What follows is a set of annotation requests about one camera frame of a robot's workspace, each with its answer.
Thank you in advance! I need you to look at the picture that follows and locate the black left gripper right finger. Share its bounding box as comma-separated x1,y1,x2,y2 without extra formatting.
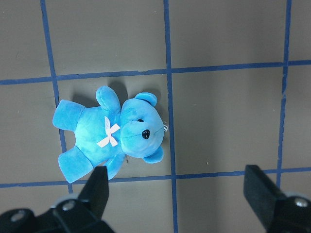
243,165,292,228

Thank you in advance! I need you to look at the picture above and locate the blue teddy bear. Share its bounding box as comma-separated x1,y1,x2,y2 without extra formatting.
52,86,166,183

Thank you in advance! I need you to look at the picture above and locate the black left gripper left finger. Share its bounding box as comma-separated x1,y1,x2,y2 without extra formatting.
78,166,109,219

